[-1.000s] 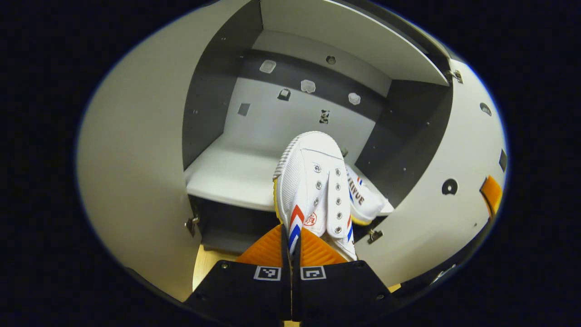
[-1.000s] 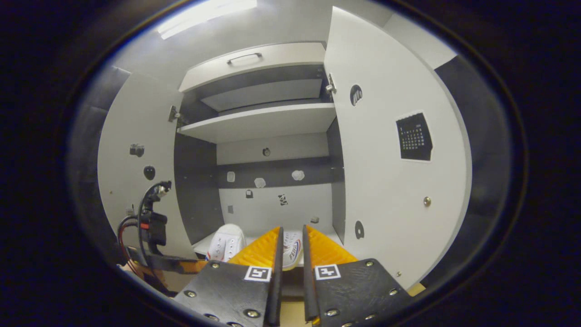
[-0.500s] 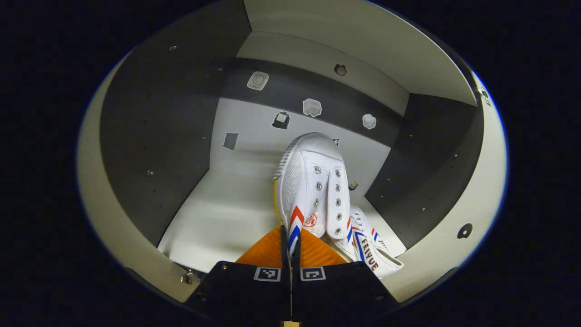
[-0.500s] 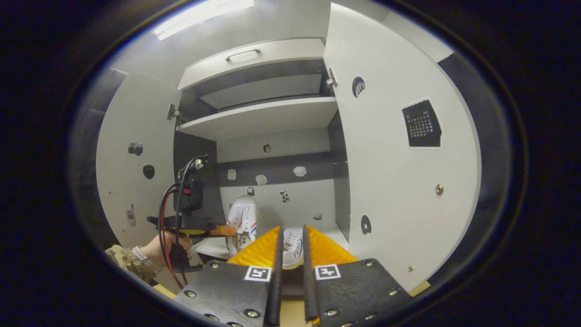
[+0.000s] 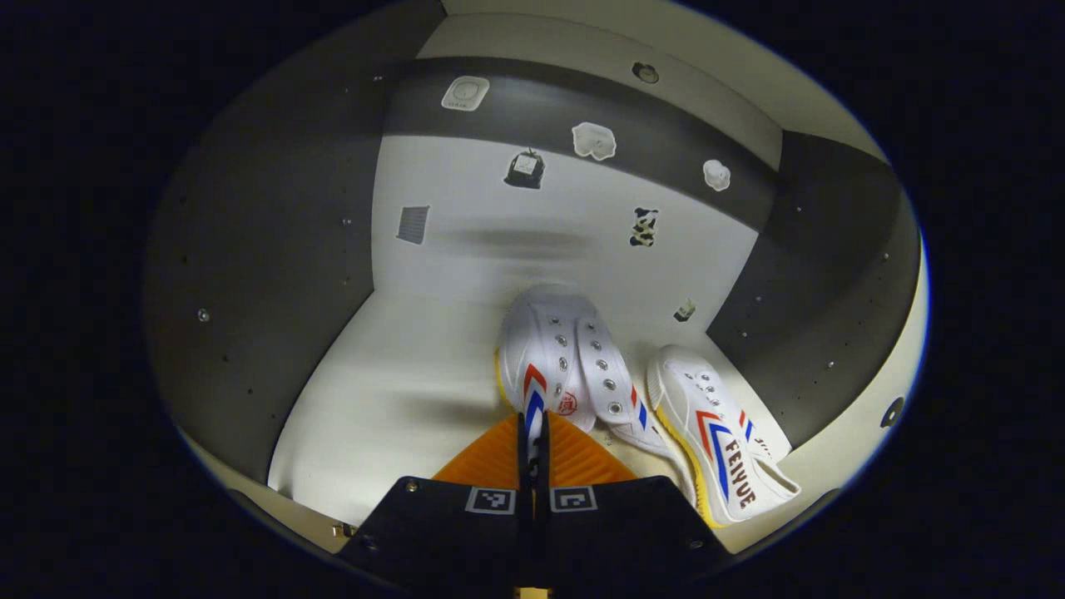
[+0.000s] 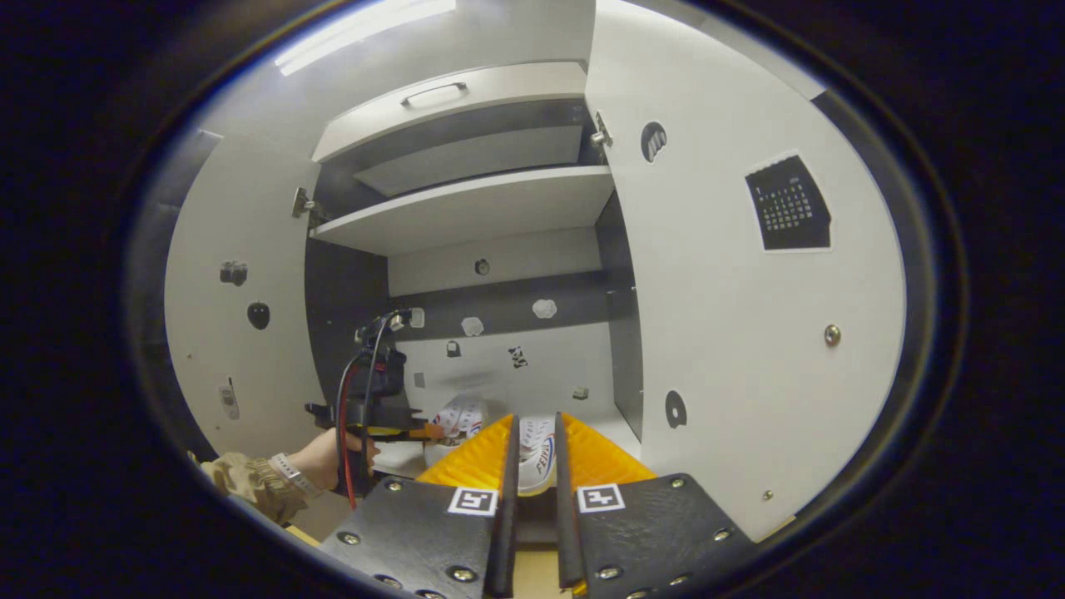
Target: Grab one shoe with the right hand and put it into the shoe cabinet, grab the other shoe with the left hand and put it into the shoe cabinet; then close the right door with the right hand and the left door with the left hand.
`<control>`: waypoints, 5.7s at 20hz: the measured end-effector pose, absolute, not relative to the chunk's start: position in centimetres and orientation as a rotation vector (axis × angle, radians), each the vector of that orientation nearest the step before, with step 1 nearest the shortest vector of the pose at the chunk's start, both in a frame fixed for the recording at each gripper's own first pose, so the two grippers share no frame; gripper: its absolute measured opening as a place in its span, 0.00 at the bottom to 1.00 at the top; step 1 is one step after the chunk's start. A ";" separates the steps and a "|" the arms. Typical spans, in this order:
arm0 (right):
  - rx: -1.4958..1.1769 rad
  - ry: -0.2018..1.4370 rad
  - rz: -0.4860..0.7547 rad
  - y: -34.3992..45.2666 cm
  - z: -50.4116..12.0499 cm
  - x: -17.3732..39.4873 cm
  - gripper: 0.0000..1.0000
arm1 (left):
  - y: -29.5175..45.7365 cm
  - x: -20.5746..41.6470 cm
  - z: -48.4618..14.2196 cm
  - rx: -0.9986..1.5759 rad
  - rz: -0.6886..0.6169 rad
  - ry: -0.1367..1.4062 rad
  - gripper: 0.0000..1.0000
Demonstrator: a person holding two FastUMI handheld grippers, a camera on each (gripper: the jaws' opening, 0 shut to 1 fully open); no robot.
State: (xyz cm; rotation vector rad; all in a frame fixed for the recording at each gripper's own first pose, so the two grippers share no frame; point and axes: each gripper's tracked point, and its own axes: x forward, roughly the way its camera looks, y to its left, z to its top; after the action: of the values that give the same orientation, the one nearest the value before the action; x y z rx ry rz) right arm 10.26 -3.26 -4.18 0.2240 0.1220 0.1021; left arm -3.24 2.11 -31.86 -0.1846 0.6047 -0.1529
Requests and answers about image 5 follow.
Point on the grey white shoe cabinet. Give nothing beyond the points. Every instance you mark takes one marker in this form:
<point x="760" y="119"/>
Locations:
<point x="274" y="249"/>

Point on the white canvas shoe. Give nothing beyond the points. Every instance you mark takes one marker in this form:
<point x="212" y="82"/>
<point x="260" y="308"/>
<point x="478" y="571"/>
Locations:
<point x="707" y="416"/>
<point x="549" y="341"/>

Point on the metal door hinge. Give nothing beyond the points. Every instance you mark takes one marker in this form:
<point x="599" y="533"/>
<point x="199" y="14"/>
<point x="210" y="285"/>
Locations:
<point x="343" y="530"/>

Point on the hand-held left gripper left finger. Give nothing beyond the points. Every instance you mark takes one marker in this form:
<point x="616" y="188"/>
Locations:
<point x="449" y="532"/>

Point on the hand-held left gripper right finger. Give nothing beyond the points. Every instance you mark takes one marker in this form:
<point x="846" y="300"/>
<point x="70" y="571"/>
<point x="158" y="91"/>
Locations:
<point x="616" y="532"/>

